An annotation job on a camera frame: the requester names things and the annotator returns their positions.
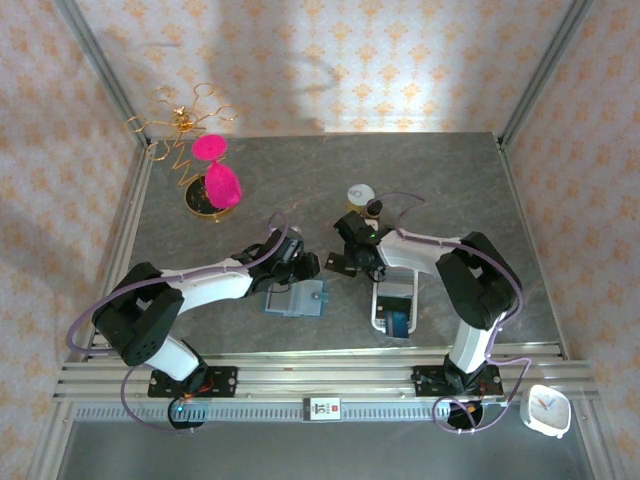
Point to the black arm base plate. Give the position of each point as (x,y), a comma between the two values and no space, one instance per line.
(425,382)
(225,382)

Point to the yellow tin can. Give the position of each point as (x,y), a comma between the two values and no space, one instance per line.
(361,192)

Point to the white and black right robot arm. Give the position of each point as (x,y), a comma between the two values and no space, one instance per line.
(415,250)

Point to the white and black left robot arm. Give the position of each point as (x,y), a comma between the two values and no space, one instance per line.
(210,287)

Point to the white plastic card basket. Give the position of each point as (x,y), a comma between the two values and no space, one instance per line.
(378,327)

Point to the small black-capped spice bottle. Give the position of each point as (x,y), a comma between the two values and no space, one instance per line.
(375,207)

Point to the black VIP card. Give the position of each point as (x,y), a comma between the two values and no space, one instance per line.
(395,303)

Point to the white alarm clock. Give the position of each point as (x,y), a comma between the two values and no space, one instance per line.
(545,410)

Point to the aluminium frame post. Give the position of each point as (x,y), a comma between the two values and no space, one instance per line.
(100,65)
(545,65)

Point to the aluminium table side rail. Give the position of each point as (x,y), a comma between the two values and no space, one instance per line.
(522,220)
(125,225)

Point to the blue VIP card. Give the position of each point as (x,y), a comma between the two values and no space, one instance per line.
(396,324)

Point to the blue leather card holder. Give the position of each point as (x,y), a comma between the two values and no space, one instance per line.
(300,300)

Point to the white number label tag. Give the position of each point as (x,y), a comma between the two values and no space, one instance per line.
(322,409)

